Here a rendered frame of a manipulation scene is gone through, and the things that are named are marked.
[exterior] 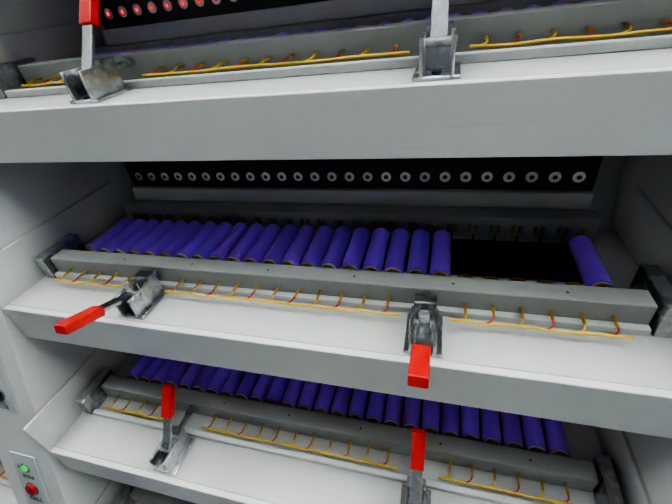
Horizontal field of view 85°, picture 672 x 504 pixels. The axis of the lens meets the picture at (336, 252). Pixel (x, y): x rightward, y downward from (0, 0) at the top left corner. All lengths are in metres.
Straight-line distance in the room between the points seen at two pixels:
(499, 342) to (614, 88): 0.18
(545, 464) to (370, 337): 0.22
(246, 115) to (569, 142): 0.20
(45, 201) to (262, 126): 0.33
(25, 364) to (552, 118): 0.55
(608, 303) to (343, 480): 0.29
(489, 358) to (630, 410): 0.09
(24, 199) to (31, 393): 0.22
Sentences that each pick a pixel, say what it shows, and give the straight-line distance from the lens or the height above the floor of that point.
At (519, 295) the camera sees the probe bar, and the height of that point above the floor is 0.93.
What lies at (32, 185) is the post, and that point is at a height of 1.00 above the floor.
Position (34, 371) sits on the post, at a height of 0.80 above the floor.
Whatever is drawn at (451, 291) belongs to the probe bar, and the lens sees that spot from 0.31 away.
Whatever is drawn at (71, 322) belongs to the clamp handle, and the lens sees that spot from 0.35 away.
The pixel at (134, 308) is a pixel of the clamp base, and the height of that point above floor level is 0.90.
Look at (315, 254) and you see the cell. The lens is 0.36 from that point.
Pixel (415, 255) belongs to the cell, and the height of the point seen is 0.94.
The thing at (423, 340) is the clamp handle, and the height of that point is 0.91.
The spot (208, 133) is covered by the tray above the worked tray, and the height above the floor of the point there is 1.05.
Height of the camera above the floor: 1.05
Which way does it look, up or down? 17 degrees down
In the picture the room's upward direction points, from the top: 2 degrees counter-clockwise
